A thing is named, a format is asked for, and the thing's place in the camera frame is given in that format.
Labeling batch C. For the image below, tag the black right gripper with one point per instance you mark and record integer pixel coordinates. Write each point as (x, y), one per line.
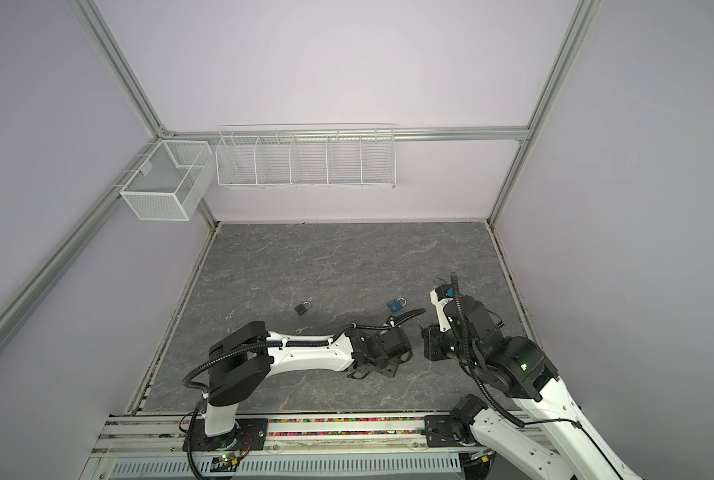
(434, 334)

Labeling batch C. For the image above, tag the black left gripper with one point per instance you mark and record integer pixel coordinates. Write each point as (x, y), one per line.
(391, 370)

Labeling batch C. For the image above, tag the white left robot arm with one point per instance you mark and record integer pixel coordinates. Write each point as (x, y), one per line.
(239, 363)

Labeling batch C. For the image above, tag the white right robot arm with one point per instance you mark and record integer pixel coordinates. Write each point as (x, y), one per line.
(524, 411)

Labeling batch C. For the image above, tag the blue padlock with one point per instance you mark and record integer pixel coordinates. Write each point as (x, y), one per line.
(396, 305)

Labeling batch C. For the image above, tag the white mesh box basket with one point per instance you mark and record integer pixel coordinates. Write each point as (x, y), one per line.
(171, 181)

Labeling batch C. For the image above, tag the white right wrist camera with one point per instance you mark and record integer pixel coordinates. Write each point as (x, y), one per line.
(440, 297)

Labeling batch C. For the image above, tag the long white wire basket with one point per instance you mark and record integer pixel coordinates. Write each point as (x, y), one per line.
(335, 155)

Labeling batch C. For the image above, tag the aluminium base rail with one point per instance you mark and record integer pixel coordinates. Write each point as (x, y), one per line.
(298, 446)

